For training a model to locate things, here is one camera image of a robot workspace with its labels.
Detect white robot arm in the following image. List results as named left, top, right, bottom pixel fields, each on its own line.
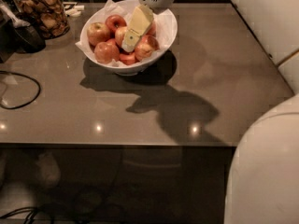
left=125, top=0, right=299, bottom=224

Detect yellow-red apple far left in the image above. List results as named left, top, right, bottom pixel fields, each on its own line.
left=87, top=22, right=110, bottom=46

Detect white sock foot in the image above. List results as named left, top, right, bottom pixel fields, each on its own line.
left=36, top=152, right=61, bottom=189

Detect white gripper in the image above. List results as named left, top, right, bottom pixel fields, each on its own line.
left=121, top=0, right=175, bottom=52

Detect glass jar of chips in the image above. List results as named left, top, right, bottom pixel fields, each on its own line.
left=13, top=0, right=70, bottom=39

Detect silver spoon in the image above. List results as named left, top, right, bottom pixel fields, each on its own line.
left=0, top=0, right=30, bottom=28

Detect small red apple hidden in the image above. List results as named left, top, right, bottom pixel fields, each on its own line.
left=107, top=38, right=117, bottom=45

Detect red apple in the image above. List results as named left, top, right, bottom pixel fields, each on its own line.
left=135, top=35, right=160, bottom=61
left=147, top=21, right=156, bottom=35
left=105, top=14, right=127, bottom=33
left=94, top=42, right=120, bottom=64
left=120, top=52, right=138, bottom=65
left=115, top=26, right=127, bottom=47

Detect white ceramic bowl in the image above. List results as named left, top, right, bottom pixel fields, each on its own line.
left=79, top=0, right=178, bottom=77

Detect black round appliance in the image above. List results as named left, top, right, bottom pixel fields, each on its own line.
left=9, top=21, right=46, bottom=53

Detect white small items behind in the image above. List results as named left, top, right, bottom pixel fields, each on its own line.
left=64, top=5, right=85, bottom=17

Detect black cables on floor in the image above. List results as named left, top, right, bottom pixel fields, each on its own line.
left=0, top=147, right=125, bottom=224

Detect black cable on table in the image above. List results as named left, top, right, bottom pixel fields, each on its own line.
left=0, top=70, right=42, bottom=111

